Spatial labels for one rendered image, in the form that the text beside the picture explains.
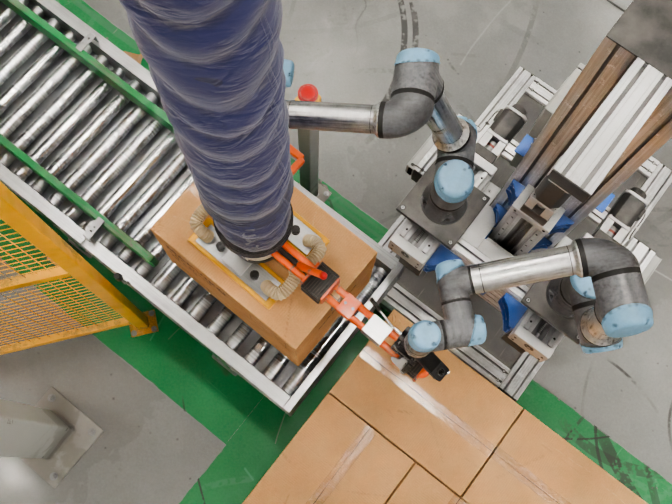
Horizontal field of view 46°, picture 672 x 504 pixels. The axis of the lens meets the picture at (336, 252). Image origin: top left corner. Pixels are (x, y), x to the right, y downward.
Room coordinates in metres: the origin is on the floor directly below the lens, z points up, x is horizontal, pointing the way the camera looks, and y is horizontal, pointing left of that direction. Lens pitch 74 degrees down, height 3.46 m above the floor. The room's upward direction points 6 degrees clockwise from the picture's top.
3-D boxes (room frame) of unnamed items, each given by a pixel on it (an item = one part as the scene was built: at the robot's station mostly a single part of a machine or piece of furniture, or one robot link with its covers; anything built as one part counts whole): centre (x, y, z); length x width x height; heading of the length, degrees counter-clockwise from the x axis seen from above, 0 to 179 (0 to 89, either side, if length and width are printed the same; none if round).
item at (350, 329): (0.49, -0.07, 0.58); 0.70 x 0.03 x 0.06; 148
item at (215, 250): (0.59, 0.30, 1.11); 0.34 x 0.10 x 0.05; 56
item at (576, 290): (0.61, -0.75, 1.20); 0.13 x 0.12 x 0.14; 14
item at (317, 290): (0.53, 0.04, 1.21); 0.10 x 0.08 x 0.06; 146
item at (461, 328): (0.39, -0.33, 1.51); 0.11 x 0.11 x 0.08; 14
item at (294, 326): (0.67, 0.23, 0.88); 0.60 x 0.40 x 0.40; 56
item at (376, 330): (0.41, -0.14, 1.20); 0.07 x 0.07 x 0.04; 56
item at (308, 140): (1.22, 0.15, 0.50); 0.07 x 0.07 x 1.00; 58
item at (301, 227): (0.75, 0.19, 1.11); 0.34 x 0.10 x 0.05; 56
